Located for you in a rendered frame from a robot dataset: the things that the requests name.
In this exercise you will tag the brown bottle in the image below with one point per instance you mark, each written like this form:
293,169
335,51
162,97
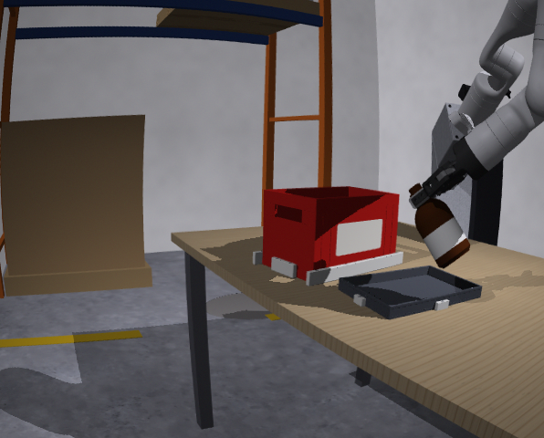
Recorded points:
441,232

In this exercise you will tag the red plastic crate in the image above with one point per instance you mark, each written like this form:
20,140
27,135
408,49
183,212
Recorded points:
313,233

